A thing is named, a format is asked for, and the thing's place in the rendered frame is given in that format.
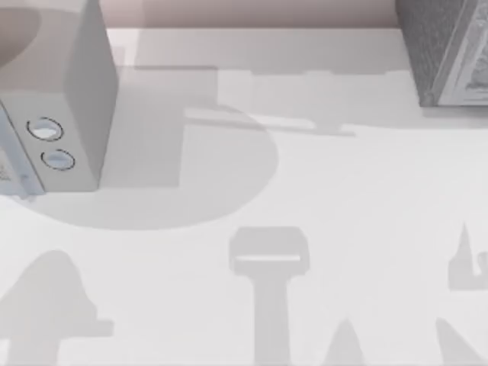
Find pale microwave oven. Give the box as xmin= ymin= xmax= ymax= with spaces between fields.
xmin=0 ymin=0 xmax=119 ymax=201

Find grey cabinet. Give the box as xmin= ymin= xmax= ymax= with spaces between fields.
xmin=394 ymin=0 xmax=488 ymax=108

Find round microwave knob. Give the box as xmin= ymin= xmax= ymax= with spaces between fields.
xmin=40 ymin=149 xmax=76 ymax=172
xmin=26 ymin=117 xmax=64 ymax=143

